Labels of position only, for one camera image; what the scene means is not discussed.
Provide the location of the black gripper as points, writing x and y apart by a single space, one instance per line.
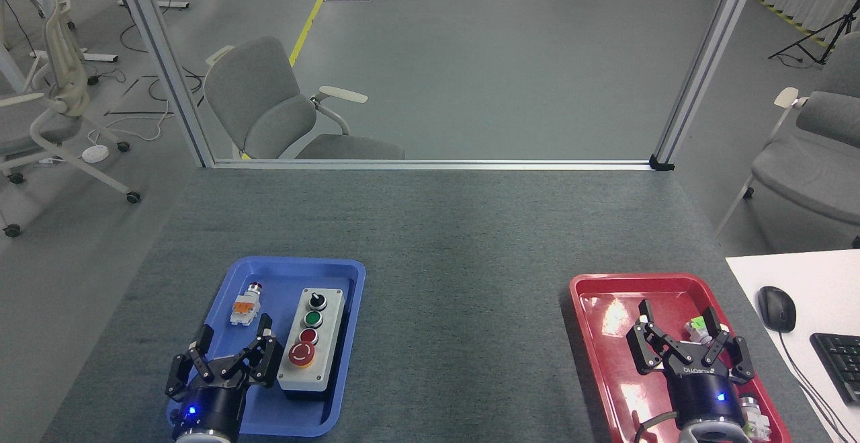
213 408
705 389

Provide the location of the grey control box with buttons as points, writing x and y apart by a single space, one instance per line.
312 362

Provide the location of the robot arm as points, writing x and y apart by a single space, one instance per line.
712 433
201 437

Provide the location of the red push button orange block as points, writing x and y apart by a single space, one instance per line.
244 307

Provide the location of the silver push button green block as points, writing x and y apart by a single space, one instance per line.
758 419

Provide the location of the red plastic tray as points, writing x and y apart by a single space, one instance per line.
605 335

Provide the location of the black computer mouse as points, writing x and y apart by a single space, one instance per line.
777 308

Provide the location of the blue plastic tray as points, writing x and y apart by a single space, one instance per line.
316 416

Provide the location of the white desk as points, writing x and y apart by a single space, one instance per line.
820 275

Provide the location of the black keyboard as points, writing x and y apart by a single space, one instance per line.
841 366

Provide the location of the grey chair with white armrest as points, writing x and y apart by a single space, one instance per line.
806 174

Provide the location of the white round floor socket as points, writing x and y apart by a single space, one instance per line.
95 154

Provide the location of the grey office chair white armrests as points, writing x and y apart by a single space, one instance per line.
269 107

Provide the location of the white mesh office chair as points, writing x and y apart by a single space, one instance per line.
60 87

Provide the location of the white desk foot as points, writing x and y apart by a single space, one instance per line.
80 56

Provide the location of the black tripod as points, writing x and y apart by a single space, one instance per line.
823 39

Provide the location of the green push button switch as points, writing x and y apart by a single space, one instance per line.
697 326

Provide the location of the black corner bracket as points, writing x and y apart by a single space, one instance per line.
662 163

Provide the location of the silver aluminium rail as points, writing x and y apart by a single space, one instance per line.
430 165

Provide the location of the silver aluminium post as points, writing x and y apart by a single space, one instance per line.
161 60
705 60

